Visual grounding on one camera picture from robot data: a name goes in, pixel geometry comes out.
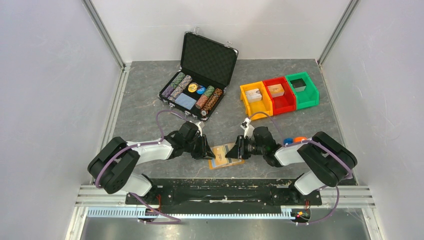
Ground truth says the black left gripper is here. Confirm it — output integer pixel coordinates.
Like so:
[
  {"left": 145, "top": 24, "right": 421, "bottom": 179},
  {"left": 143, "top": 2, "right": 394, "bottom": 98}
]
[{"left": 184, "top": 134, "right": 216, "bottom": 160}]

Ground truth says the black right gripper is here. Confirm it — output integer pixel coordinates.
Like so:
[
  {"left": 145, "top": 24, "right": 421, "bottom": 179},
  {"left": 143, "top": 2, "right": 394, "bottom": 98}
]
[{"left": 225, "top": 135, "right": 266, "bottom": 159}]

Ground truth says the orange leather card holder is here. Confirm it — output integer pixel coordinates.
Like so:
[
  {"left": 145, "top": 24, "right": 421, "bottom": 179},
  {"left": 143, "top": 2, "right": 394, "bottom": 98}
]
[{"left": 208, "top": 158, "right": 245, "bottom": 170}]

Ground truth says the yellow orange credit card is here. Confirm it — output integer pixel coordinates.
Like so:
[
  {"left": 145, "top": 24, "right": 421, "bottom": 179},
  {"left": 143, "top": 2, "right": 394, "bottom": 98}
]
[{"left": 212, "top": 143, "right": 235, "bottom": 165}]

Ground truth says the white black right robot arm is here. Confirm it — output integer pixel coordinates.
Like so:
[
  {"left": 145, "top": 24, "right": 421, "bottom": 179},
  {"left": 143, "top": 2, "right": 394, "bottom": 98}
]
[{"left": 225, "top": 126, "right": 358, "bottom": 204}]

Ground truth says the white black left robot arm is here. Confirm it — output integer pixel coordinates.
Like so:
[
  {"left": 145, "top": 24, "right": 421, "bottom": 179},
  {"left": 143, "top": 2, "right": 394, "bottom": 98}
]
[{"left": 87, "top": 121, "right": 215, "bottom": 204}]

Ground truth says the card deck in yellow bin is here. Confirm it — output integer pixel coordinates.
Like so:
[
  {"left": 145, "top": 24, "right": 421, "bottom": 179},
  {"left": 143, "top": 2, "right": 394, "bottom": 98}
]
[{"left": 244, "top": 88, "right": 263, "bottom": 103}]

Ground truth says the blue playing card deck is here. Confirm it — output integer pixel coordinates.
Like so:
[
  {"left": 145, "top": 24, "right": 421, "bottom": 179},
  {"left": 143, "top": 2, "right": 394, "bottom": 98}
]
[{"left": 175, "top": 93, "right": 197, "bottom": 110}]

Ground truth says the card deck in red bin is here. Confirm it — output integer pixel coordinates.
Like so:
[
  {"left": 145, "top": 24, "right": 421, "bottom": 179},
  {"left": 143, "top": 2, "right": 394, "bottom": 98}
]
[{"left": 267, "top": 83, "right": 285, "bottom": 98}]

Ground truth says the yellow plastic bin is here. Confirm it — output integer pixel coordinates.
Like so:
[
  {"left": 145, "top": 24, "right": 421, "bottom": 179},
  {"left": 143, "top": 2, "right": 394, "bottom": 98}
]
[{"left": 240, "top": 81, "right": 273, "bottom": 121}]

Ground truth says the blue dealer chip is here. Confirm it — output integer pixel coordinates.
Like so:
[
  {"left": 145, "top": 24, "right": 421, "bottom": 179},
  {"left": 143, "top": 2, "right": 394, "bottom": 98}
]
[{"left": 196, "top": 86, "right": 206, "bottom": 95}]

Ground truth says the blue orange toy truck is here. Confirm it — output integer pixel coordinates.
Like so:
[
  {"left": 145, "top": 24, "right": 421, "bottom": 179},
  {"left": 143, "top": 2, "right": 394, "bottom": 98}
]
[{"left": 283, "top": 136, "right": 308, "bottom": 145}]

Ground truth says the yellow dealer chip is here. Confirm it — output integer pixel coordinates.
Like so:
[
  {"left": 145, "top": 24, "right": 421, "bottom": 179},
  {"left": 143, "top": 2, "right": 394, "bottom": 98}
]
[{"left": 187, "top": 83, "right": 199, "bottom": 93}]

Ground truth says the red plastic bin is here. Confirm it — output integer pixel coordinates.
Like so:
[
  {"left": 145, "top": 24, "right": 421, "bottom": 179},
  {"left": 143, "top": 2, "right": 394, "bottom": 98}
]
[{"left": 262, "top": 76, "right": 297, "bottom": 116}]

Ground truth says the black poker chip case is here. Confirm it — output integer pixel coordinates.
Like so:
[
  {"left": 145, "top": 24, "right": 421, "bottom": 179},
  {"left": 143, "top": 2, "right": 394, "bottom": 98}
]
[{"left": 158, "top": 31, "right": 238, "bottom": 121}]

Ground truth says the green plastic bin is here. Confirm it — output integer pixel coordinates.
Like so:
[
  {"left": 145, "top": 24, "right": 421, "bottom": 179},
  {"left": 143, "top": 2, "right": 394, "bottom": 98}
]
[{"left": 285, "top": 71, "right": 320, "bottom": 110}]

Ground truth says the black box in green bin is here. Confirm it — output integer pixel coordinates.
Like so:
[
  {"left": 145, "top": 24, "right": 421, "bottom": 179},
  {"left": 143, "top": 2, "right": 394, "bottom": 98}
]
[{"left": 290, "top": 78, "right": 307, "bottom": 93}]

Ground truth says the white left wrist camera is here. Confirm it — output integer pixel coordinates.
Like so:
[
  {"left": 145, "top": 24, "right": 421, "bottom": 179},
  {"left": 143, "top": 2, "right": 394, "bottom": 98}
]
[{"left": 195, "top": 121, "right": 205, "bottom": 136}]

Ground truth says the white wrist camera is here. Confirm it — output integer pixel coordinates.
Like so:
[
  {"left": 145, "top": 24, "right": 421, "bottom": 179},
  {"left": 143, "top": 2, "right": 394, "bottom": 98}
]
[
  {"left": 195, "top": 121, "right": 205, "bottom": 136},
  {"left": 240, "top": 117, "right": 255, "bottom": 139}
]

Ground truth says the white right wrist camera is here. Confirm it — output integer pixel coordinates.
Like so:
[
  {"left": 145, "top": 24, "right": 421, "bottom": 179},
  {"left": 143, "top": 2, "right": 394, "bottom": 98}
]
[{"left": 240, "top": 117, "right": 255, "bottom": 139}]

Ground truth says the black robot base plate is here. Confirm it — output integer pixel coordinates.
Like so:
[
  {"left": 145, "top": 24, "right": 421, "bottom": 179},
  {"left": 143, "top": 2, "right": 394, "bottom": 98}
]
[{"left": 142, "top": 178, "right": 322, "bottom": 214}]

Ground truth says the slotted aluminium cable duct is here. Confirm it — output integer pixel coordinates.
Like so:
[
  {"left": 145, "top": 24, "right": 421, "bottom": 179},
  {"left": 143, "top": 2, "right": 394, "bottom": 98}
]
[{"left": 87, "top": 207, "right": 295, "bottom": 220}]

